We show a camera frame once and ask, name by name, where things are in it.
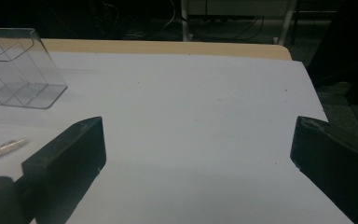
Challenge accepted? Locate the white metal stand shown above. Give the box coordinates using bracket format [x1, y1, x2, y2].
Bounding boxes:
[180, 0, 299, 46]

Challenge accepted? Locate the clear acrylic organizer box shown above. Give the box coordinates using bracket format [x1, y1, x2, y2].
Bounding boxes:
[0, 27, 68, 110]

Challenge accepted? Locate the silver metal pen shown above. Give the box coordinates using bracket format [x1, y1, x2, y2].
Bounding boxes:
[0, 137, 28, 166]

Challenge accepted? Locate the white paper sheet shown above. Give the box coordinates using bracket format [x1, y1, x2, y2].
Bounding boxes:
[0, 50, 355, 224]

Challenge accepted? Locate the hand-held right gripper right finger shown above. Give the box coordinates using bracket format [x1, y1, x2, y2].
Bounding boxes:
[289, 116, 358, 224]

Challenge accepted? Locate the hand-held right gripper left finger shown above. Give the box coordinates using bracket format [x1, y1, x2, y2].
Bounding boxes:
[21, 116, 107, 224]

